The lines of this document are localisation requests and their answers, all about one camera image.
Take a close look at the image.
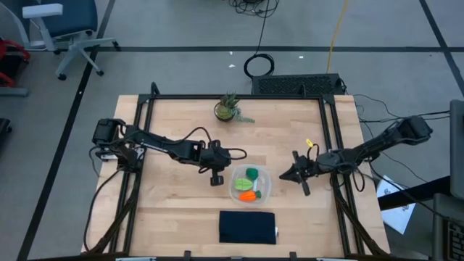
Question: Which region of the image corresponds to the black slanted beam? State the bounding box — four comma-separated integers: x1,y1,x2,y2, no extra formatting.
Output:
378,175,451,212

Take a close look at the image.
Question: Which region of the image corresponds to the yellow hanging cable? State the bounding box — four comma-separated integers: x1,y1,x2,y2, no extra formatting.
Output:
326,0,350,75

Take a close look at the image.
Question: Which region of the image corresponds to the black perforated computer case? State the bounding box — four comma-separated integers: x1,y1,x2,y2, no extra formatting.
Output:
251,73,346,97

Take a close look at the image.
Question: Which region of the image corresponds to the folded dark navy cloth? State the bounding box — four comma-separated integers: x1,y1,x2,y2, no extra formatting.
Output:
218,210,278,245

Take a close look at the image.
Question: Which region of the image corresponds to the coiled black cable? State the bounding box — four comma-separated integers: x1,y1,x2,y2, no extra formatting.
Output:
243,0,276,79

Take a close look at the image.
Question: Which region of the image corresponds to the grey flat base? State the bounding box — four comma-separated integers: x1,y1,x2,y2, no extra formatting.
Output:
0,86,29,98

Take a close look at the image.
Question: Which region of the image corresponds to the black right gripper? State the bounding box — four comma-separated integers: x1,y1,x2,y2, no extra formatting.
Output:
279,150,329,197

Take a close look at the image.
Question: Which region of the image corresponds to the blue grey office chair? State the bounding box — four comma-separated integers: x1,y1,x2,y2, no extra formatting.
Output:
21,0,121,81

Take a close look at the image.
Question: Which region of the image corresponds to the black aluminium table frame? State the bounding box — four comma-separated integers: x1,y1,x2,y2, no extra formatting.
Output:
83,81,392,259

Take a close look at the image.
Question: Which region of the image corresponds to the potted succulent plant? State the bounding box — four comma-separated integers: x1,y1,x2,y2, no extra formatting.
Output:
213,92,256,123

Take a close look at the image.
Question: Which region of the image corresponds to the grey equipment cabinet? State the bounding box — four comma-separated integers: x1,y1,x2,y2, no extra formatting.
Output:
431,193,464,261

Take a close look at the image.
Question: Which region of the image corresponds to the red tubular frame object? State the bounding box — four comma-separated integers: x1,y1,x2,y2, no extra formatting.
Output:
0,38,32,88

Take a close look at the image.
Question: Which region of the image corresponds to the grey monitor edge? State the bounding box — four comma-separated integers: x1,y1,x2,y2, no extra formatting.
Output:
449,99,464,202

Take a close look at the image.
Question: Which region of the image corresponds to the black object at floor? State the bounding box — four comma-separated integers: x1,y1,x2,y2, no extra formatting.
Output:
0,117,12,146

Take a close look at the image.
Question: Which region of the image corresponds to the orange toy carrot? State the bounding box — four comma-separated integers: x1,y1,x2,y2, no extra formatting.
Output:
239,189,263,203

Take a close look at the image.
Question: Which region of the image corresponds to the white paper sheet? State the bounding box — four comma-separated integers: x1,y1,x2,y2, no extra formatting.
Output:
376,175,417,236

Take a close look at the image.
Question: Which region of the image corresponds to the clear plastic tupperware container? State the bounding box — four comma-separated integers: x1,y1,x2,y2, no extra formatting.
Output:
228,163,273,206

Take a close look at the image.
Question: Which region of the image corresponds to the tangled black cable bundle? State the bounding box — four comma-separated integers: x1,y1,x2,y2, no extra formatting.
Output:
228,0,281,18

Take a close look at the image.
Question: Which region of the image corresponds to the light green toy vegetable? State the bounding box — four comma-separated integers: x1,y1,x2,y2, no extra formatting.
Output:
233,177,254,192

